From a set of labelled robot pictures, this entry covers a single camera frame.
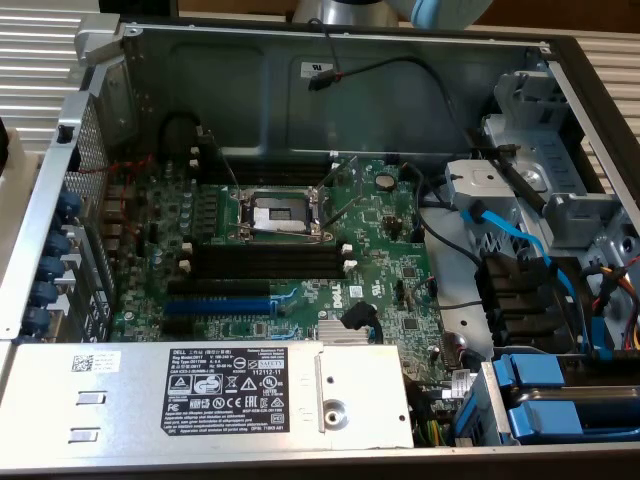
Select thin red wire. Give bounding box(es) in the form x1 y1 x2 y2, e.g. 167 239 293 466
78 153 157 237

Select metal CPU socket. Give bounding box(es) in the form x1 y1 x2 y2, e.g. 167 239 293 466
228 184 336 246

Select open black silver PC case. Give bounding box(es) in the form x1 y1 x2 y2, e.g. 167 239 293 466
0 14 640 480

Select silver metal corner bracket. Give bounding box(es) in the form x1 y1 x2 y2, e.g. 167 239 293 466
74 13 126 69

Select black flat wire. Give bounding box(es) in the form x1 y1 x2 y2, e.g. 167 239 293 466
464 127 549 214

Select silver power supply with label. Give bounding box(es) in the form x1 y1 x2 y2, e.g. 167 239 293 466
7 341 416 451

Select yellow green wire bundle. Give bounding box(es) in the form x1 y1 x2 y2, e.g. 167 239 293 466
417 384 454 448

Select black wire with angled plug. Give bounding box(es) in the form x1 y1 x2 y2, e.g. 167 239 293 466
341 302 384 346

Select black looped cable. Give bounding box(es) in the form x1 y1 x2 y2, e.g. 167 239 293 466
158 112 204 161

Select silver metal drive bracket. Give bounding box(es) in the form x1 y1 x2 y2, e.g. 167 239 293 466
444 159 519 211

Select metal rear port block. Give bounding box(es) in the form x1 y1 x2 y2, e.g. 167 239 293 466
99 183 139 259

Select dark blue slot clip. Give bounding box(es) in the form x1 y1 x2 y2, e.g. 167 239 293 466
38 255 66 281
25 305 52 334
32 280 59 306
57 191 84 221
47 232 74 256

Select curved black wire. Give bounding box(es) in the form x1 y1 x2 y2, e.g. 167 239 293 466
418 217 484 265

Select black wire with hanging plug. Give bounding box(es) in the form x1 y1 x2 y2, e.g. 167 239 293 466
305 17 345 93

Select black ribbed plastic block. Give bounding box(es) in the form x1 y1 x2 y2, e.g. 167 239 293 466
474 252 576 354

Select blue flat data wire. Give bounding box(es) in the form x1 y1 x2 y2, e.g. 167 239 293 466
458 199 614 359

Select blue expansion slot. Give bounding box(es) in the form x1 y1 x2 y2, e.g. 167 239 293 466
163 297 275 316

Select open metal socket cover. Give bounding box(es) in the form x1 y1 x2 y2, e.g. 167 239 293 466
318 155 361 189

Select long thin black wire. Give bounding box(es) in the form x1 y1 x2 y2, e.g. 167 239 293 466
338 56 474 146

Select long black expansion slot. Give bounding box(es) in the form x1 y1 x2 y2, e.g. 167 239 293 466
166 278 272 297

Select green Dell motherboard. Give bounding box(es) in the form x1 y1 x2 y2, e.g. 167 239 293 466
107 152 481 401

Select orange power wire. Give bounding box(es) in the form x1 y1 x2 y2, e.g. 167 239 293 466
599 267 640 306

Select black box behind case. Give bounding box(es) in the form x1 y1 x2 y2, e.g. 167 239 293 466
98 0 180 14

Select thin metal locking lever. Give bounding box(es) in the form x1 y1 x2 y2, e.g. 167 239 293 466
225 222 256 242
319 193 365 232

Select short black expansion slot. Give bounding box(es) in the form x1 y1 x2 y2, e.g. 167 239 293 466
160 317 195 335

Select blue disk caddy handle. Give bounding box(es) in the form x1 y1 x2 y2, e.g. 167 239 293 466
492 353 566 389
507 399 584 444

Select silver finned chipset heatsink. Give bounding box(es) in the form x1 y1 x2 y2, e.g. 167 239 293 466
317 319 374 345

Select blue drive bay caddies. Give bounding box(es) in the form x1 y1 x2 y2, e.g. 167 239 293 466
452 352 640 449

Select silver metal drive cage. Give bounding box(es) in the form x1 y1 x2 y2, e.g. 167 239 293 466
479 69 640 361

